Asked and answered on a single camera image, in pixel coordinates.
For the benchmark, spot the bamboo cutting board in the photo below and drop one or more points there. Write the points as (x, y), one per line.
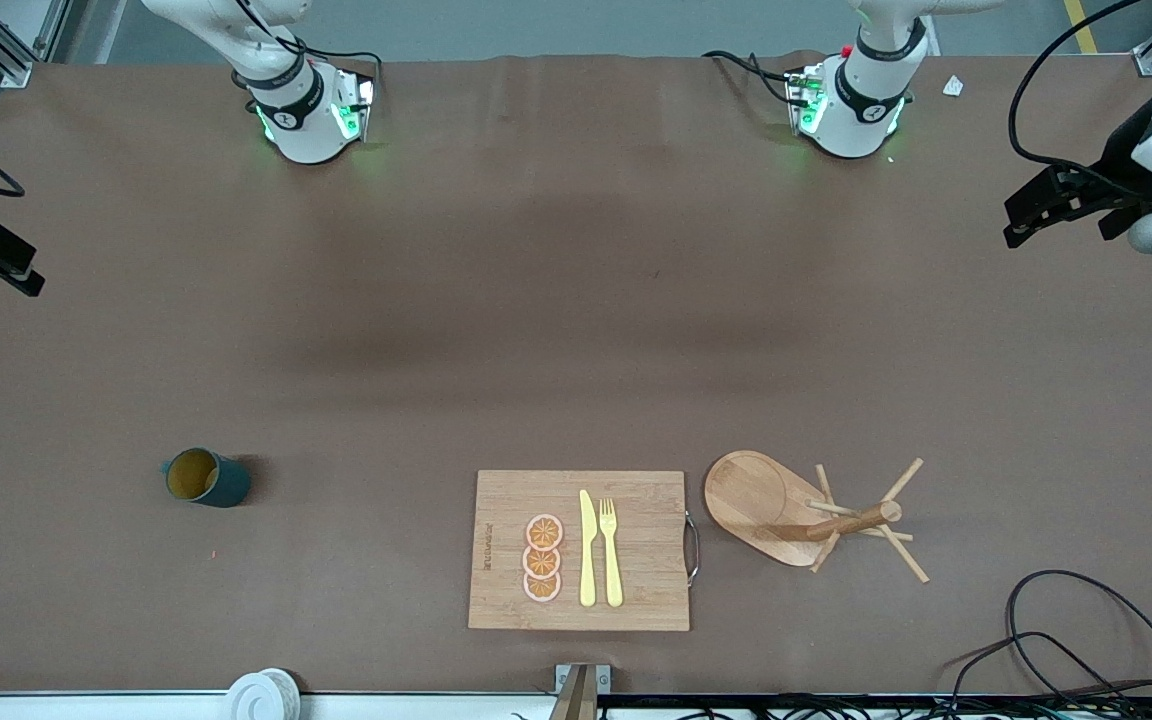
(636, 500)

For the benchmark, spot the yellow plastic knife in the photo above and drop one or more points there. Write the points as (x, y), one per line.
(588, 560)

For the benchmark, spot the wooden cup rack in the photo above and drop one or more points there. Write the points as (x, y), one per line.
(746, 495)

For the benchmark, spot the white tape roll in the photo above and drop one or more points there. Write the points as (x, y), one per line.
(261, 695)

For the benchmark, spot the dark green cup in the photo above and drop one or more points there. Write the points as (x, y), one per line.
(224, 485)

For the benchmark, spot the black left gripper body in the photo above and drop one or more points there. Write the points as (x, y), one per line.
(1119, 160)

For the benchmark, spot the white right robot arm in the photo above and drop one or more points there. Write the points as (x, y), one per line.
(301, 120)

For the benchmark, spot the brown table mat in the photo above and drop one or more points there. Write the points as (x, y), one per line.
(436, 300)

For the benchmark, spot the orange slice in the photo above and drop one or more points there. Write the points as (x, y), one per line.
(544, 532)

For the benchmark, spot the white table edge rail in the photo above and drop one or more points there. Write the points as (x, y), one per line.
(86, 706)

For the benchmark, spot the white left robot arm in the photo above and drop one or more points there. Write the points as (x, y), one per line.
(861, 120)

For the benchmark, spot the yellow plastic fork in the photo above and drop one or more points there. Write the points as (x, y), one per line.
(612, 570)

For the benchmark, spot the grey metal bracket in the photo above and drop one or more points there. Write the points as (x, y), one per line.
(581, 690)

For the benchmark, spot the small white paper scrap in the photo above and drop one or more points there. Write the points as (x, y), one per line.
(953, 86)

